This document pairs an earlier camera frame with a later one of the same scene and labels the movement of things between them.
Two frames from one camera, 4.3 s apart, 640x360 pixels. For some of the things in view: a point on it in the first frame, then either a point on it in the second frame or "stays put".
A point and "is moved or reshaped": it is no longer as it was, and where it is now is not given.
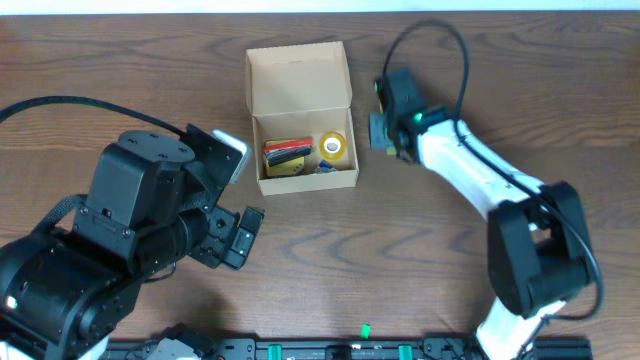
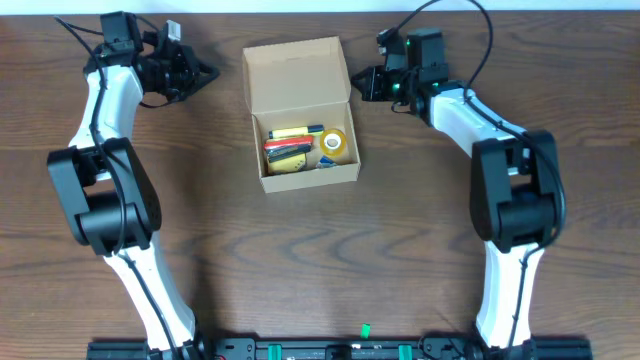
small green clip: [365, 331] stays put
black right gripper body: [379, 132] to [373, 83]
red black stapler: [283, 151] stays put
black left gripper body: [223, 237] to [185, 70]
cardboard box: [300, 97] stays put
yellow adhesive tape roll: [332, 146] stays put
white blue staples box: [325, 167] is moved or reshaped
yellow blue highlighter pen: [380, 138] to [297, 131]
